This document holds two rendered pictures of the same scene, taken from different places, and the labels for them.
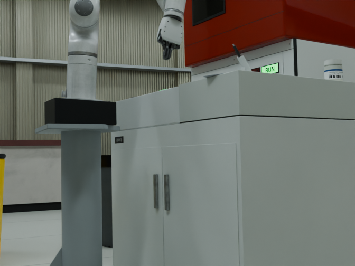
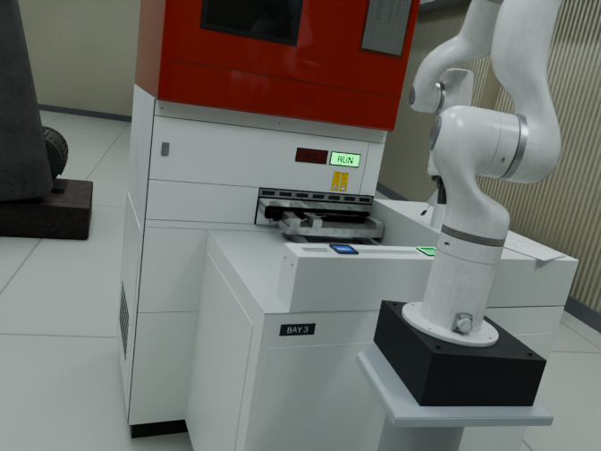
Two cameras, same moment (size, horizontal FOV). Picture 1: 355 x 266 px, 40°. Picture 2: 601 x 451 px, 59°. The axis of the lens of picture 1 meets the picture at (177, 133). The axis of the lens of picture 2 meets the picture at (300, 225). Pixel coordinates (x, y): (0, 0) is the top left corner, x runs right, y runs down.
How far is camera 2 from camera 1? 263 cm
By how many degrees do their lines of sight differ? 82
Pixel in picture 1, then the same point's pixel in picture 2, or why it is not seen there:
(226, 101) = (554, 290)
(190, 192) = not seen: hidden behind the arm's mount
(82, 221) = not seen: outside the picture
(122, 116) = (318, 288)
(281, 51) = (367, 140)
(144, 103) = (398, 272)
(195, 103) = (509, 286)
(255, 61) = (322, 140)
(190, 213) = not seen: hidden behind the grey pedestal
